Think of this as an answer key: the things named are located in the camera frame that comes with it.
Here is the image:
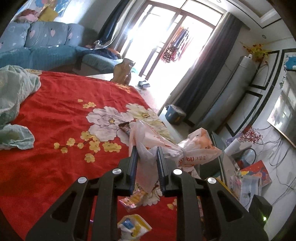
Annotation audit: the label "red picture book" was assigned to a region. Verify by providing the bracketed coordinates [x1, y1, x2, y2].
[241, 160, 272, 187]

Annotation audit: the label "hanging laundry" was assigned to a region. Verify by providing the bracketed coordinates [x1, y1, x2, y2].
[161, 27, 190, 63]

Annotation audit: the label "blue storage box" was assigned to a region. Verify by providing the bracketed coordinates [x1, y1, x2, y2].
[165, 104, 186, 125]

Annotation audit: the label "yellow rim trash bin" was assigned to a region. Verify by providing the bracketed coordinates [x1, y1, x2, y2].
[216, 178, 239, 200]

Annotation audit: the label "red floral blanket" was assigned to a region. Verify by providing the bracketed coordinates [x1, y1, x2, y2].
[1, 71, 172, 238]

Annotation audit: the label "wooden coffee table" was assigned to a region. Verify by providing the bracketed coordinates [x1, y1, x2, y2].
[87, 72, 162, 113]

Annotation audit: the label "wall mounted television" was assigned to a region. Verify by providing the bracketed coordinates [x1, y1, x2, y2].
[267, 70, 296, 148]

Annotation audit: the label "yellow pillow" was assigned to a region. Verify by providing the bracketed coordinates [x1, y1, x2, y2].
[38, 6, 58, 22]

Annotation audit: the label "grey standing air conditioner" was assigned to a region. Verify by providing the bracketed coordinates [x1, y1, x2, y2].
[196, 55, 257, 132]

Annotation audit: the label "yellow white snack bag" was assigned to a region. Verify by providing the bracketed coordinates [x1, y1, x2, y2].
[117, 214, 152, 240]

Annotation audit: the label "pink clothes pile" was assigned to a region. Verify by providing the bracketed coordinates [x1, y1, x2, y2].
[14, 9, 40, 24]

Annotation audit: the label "small blue item on table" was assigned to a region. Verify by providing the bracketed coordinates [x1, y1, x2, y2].
[137, 80, 150, 89]

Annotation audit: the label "glass tv console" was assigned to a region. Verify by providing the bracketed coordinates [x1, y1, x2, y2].
[198, 132, 237, 189]

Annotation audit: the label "white printed paper sheet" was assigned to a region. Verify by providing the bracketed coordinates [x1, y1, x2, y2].
[239, 175, 262, 210]

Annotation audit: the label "dark right curtain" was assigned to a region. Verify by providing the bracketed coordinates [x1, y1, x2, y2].
[166, 13, 243, 115]

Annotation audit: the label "light blue crumpled cloth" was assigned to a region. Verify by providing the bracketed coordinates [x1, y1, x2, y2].
[1, 65, 42, 150]

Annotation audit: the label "yellow flower decoration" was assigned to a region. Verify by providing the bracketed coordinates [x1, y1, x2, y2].
[240, 42, 271, 62]

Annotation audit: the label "blue sectional sofa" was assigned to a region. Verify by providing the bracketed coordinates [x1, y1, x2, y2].
[1, 22, 122, 74]

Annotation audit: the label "dark candy bar wrapper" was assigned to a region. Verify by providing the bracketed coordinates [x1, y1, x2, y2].
[118, 121, 131, 136]

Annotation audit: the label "white paper towel roll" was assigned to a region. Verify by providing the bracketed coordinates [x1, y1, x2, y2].
[224, 138, 241, 156]

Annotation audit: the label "white plastic shopping bag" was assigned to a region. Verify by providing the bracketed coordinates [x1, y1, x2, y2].
[129, 120, 222, 193]

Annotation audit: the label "world map poster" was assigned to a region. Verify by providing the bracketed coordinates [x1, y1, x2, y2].
[35, 0, 71, 17]

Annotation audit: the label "red snack stick wrapper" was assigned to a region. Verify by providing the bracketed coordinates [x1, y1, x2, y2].
[119, 189, 147, 212]

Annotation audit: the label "dark blue left curtain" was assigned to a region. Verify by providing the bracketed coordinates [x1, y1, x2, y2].
[98, 0, 129, 45]

